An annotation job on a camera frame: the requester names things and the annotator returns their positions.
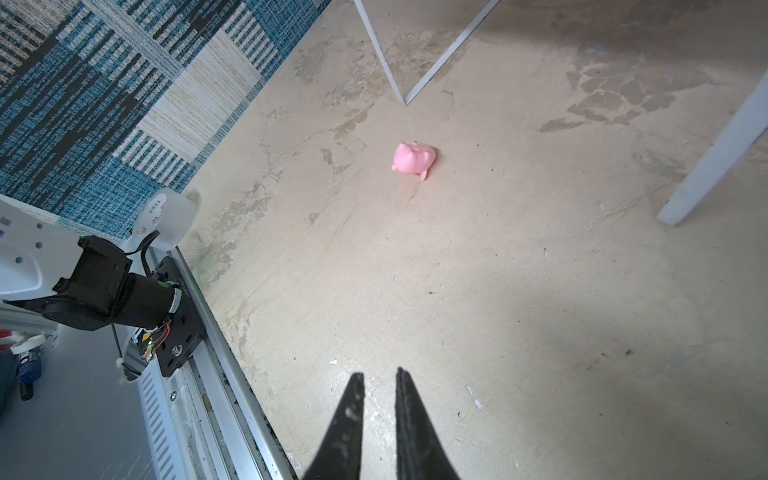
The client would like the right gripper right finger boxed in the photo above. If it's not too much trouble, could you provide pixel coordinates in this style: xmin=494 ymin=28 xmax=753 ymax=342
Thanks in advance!
xmin=395 ymin=367 xmax=459 ymax=480

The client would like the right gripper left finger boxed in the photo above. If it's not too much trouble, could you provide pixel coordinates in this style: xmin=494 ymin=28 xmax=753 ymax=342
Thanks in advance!
xmin=304 ymin=372 xmax=365 ymax=480

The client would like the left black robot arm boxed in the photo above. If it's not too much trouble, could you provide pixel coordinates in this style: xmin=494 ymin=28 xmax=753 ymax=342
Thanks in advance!
xmin=1 ymin=201 xmax=183 ymax=331

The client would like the white two-tier shelf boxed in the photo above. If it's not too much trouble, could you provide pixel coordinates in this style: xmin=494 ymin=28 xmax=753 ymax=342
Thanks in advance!
xmin=354 ymin=0 xmax=767 ymax=227

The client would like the pink pig toy far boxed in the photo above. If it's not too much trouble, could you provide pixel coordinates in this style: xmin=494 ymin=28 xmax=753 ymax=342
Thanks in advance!
xmin=391 ymin=142 xmax=437 ymax=181

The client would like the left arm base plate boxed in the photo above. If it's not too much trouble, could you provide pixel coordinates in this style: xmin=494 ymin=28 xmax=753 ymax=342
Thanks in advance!
xmin=136 ymin=256 xmax=206 ymax=378

